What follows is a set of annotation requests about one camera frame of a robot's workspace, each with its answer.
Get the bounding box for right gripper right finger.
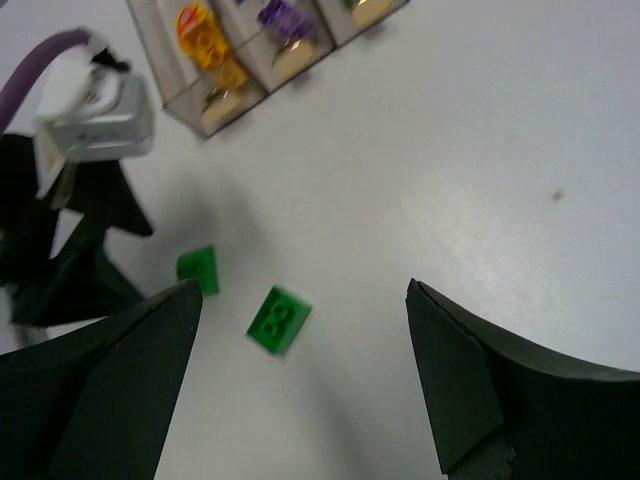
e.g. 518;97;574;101
406;280;639;479

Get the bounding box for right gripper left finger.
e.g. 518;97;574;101
1;280;203;479

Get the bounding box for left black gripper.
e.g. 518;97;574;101
1;134;153;339

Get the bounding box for green lego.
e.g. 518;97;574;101
176;245;220;296
246;285;312;356

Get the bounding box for yellow rounded lego piece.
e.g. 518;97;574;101
175;2;216;54

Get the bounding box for purple long lego brick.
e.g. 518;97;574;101
257;0;318;42

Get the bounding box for clear container front row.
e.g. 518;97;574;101
128;1;266;138

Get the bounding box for clear container row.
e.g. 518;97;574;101
209;1;335;93
128;1;266;138
317;0;408;47

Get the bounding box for clear container middle row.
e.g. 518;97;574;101
209;1;335;93

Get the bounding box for clear container back row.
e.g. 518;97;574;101
317;0;408;47

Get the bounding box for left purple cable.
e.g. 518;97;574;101
0;28;94;131

